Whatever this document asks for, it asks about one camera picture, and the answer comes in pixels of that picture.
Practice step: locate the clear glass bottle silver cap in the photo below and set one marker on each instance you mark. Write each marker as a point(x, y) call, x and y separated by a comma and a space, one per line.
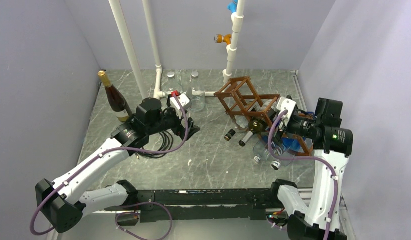
point(196, 93)

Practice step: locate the dark green wine bottle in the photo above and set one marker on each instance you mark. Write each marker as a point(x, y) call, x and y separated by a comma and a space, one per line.
point(258, 124)

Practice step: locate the small clear bottle black cap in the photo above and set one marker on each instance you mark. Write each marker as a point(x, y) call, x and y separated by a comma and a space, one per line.
point(240, 125)

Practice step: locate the blue pipe valve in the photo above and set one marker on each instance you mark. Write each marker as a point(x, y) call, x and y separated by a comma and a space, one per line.
point(232, 7)

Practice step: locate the clear square bottle black cap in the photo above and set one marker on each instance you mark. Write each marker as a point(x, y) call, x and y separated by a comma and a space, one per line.
point(283, 157)

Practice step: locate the clear glass bottle white cap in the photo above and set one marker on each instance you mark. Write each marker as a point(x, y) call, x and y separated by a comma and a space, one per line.
point(172, 84)

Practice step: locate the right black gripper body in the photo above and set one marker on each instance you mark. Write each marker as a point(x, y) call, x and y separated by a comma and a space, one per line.
point(300, 125)

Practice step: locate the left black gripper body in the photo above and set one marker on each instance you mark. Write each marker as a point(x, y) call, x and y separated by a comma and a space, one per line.
point(171, 120)

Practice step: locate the blue label clear bottle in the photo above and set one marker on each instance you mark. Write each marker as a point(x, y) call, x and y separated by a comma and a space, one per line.
point(262, 153)

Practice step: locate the white PVC pipe frame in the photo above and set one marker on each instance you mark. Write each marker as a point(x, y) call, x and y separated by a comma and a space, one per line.
point(237, 19)

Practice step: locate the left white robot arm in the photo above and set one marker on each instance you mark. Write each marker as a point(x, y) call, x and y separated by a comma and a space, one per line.
point(67, 199)

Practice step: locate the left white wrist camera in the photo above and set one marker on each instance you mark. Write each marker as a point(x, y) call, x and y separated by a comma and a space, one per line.
point(180, 101)

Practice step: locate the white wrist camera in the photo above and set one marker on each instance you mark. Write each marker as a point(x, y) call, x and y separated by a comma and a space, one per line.
point(288, 105)
point(180, 101)

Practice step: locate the brown wooden wine rack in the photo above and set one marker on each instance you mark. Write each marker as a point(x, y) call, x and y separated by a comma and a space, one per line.
point(240, 98)

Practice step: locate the orange pipe valve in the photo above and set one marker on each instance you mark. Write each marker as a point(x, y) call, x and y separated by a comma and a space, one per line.
point(219, 39)

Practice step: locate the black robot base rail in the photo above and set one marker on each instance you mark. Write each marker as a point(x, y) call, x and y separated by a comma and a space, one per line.
point(203, 204)

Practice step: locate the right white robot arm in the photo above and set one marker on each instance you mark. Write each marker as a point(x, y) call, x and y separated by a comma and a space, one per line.
point(332, 148)

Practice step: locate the dark red wine bottle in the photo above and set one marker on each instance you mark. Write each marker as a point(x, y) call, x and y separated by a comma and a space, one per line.
point(116, 100)

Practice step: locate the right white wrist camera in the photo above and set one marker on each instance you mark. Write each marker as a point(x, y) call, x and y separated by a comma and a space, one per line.
point(288, 105)

